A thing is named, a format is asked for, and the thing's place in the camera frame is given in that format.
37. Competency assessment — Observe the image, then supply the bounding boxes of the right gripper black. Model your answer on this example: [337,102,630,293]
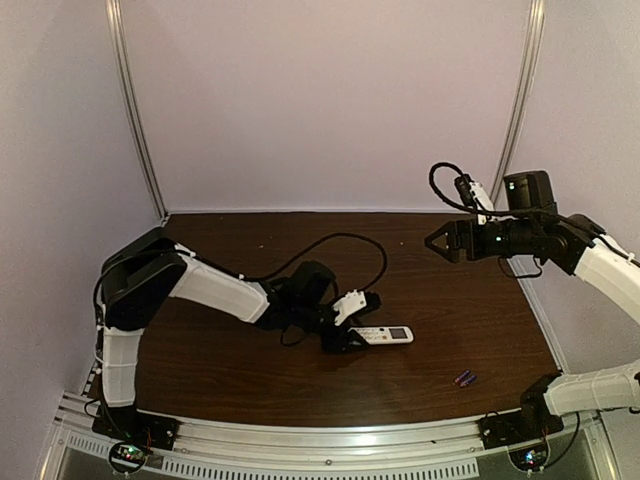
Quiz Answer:
[426,219,539,264]

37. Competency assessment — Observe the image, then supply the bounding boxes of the white remote control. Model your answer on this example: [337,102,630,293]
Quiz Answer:
[353,326,414,346]

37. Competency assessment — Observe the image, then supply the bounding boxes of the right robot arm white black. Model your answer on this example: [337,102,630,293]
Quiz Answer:
[424,162,639,442]

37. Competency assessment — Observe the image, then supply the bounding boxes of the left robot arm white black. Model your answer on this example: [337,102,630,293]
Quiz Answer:
[93,227,381,444]

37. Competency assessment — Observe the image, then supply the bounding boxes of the blue battery upper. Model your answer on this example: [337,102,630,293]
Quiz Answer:
[453,370,471,385]

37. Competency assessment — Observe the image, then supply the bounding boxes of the blue battery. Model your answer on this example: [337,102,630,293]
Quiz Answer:
[458,374,477,388]
[453,370,471,385]

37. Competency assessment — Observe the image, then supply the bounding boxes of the blue battery lower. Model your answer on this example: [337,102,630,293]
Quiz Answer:
[458,374,477,388]

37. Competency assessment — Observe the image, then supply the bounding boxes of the right circuit board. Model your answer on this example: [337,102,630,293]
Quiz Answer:
[508,442,550,473]

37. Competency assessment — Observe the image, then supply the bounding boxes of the circuit board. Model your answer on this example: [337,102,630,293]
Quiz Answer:
[107,442,153,475]
[508,442,550,473]

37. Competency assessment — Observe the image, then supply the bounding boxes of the left circuit board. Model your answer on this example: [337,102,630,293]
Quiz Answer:
[107,442,153,475]

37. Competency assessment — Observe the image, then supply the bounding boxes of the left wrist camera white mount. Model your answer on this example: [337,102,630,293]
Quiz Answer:
[331,290,381,326]

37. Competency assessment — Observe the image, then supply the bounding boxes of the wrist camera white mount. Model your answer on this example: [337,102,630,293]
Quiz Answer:
[454,174,497,226]
[331,290,381,326]

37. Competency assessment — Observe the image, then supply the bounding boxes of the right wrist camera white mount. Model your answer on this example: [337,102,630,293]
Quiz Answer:
[454,174,497,226]

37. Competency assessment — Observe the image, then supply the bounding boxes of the right aluminium frame post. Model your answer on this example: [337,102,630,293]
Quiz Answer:
[489,0,546,204]

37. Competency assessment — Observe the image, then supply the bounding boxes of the aluminium frame post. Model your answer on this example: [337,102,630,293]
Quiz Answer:
[105,0,169,222]
[489,0,546,204]

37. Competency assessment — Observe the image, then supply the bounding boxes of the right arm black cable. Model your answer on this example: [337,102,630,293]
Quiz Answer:
[428,162,551,221]

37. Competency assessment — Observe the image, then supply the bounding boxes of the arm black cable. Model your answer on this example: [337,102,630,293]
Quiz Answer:
[428,162,551,221]
[244,233,389,301]

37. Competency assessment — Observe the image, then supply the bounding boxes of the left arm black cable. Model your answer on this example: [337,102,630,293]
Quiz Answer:
[244,233,389,301]

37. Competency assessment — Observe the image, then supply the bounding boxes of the front aluminium rail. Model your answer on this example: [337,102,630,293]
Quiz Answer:
[36,393,620,479]

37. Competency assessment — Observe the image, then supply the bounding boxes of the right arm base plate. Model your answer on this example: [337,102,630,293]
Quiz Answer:
[477,410,564,449]

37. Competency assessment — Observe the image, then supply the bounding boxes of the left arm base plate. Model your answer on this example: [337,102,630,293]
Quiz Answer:
[91,406,179,451]

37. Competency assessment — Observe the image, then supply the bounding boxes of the left aluminium frame post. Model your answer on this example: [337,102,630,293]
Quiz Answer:
[105,0,169,222]

